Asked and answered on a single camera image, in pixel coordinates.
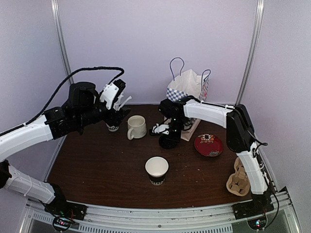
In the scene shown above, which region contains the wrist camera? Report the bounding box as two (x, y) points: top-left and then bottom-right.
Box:
(100, 79), (126, 110)
(149, 123), (170, 136)

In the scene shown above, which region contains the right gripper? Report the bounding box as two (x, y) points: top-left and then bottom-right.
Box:
(166, 117), (186, 148)

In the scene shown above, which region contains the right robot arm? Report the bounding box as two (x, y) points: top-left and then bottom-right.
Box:
(150, 96), (273, 215)

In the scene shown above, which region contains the black plastic cup lid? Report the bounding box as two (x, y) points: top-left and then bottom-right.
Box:
(158, 136), (178, 150)

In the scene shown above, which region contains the red floral plate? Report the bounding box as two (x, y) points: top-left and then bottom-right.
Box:
(194, 133), (224, 157)

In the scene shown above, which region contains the blue checkered paper bag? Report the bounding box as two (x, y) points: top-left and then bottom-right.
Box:
(163, 57), (212, 142)

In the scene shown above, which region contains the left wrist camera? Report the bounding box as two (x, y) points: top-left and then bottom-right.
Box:
(100, 79), (126, 110)

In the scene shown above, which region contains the white paper cup with straws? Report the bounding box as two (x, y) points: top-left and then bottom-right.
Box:
(106, 123), (119, 132)

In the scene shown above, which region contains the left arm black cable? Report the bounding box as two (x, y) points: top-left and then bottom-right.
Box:
(24, 66), (125, 127)

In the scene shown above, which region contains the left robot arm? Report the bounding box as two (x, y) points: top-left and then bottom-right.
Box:
(0, 79), (130, 216)

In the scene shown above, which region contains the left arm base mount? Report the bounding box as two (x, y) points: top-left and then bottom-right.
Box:
(41, 201), (87, 232)

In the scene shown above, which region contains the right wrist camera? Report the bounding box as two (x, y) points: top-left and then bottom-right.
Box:
(149, 123), (170, 136)

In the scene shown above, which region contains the white ceramic mug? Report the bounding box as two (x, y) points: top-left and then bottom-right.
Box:
(127, 115), (147, 140)

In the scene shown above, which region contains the cardboard cup carrier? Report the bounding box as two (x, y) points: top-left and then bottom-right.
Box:
(226, 157), (250, 197)

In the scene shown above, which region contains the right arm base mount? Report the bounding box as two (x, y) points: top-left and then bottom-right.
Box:
(232, 200), (274, 231)

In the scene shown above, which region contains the aluminium front rail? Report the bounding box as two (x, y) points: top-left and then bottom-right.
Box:
(18, 191), (302, 233)

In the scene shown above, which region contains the left aluminium post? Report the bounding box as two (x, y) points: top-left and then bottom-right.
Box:
(51, 0), (71, 75)

